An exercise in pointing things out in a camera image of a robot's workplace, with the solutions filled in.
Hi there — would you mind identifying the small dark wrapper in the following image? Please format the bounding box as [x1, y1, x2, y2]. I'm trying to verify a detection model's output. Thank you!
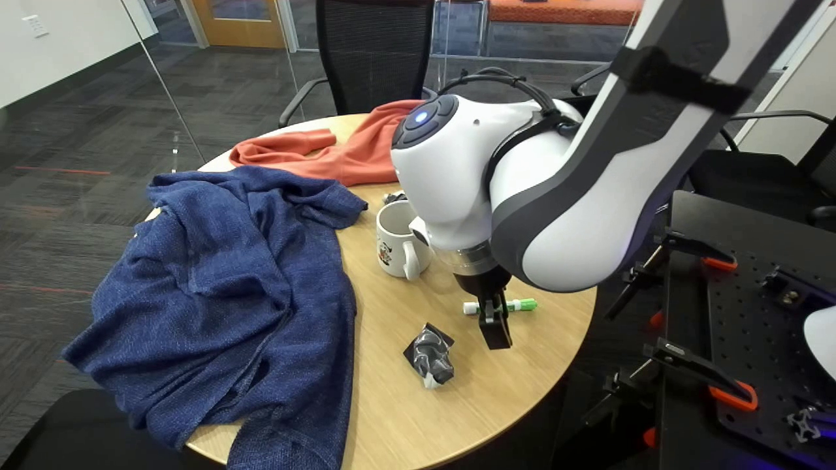
[384, 191, 407, 203]

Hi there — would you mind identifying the blue knit cloth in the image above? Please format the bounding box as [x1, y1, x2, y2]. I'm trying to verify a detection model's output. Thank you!
[66, 168, 367, 470]

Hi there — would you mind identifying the black chair near left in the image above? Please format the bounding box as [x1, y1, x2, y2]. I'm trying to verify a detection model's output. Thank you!
[2, 389, 223, 470]

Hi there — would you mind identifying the round wooden table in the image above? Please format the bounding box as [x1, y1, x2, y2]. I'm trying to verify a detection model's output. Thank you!
[340, 185, 597, 470]

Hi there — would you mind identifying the black crumpled wrapper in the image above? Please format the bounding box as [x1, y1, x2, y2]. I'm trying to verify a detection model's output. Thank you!
[402, 323, 455, 389]

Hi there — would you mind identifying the green Expo marker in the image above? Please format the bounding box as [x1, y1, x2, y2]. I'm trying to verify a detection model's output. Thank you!
[462, 298, 539, 317]

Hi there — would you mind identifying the black mesh office chair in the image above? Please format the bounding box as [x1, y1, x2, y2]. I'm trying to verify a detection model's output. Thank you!
[280, 0, 433, 125]

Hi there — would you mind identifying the upper black orange clamp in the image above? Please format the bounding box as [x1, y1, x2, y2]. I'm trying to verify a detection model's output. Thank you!
[606, 232, 739, 319]

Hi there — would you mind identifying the white ceramic mug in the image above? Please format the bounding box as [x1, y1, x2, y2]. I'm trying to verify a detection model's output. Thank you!
[377, 202, 429, 280]

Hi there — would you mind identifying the black perforated mounting board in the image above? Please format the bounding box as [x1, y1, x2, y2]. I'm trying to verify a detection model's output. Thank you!
[657, 191, 836, 470]

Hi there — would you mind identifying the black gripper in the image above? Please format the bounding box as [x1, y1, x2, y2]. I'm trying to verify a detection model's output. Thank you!
[453, 242, 513, 351]

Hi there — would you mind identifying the black office chair far right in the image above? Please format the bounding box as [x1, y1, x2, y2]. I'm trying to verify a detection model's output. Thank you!
[691, 109, 836, 231]

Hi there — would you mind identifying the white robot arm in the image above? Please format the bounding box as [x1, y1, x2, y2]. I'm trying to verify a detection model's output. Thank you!
[393, 0, 825, 351]

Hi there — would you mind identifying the orange cloth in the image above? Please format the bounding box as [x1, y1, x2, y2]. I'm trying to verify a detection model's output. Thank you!
[229, 100, 419, 185]

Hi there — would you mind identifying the black orange clamp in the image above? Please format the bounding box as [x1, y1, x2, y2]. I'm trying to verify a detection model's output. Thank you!
[606, 232, 739, 319]
[583, 340, 761, 426]

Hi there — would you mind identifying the lower black orange clamp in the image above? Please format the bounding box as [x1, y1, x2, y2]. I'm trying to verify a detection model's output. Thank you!
[583, 340, 761, 426]

